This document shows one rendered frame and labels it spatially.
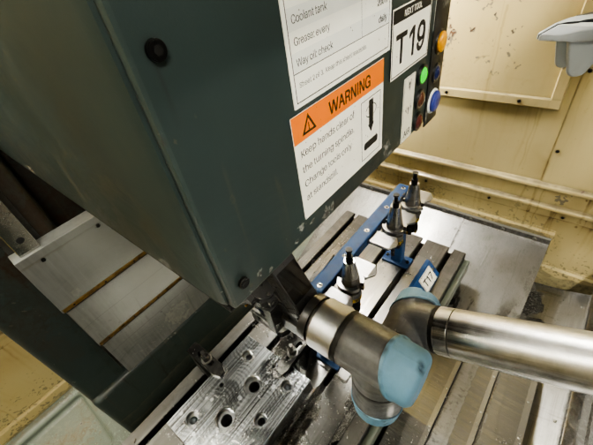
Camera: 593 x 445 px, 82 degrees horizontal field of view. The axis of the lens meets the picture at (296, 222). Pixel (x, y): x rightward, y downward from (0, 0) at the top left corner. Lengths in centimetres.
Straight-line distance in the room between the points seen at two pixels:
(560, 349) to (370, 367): 23
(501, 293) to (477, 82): 74
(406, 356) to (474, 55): 103
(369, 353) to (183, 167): 32
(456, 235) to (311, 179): 126
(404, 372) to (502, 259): 112
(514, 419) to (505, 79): 100
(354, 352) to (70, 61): 39
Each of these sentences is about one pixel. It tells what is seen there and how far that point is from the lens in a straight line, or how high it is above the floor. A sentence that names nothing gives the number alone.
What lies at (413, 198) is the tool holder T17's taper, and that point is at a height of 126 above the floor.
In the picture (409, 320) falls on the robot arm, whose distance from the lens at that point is 59.
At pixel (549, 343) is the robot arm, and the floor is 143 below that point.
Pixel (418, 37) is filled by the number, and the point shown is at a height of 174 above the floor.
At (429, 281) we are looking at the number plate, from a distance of 121.
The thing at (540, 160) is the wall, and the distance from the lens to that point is 139.
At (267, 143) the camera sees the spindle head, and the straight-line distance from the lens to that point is 27.
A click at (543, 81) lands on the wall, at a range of 128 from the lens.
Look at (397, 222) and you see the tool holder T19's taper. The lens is 92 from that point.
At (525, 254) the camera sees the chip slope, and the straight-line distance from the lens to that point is 154.
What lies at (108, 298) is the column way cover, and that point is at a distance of 106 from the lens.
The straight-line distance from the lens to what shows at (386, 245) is 91.
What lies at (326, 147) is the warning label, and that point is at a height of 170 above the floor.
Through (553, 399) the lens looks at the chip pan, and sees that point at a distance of 141.
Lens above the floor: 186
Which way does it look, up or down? 40 degrees down
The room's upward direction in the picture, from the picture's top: 10 degrees counter-clockwise
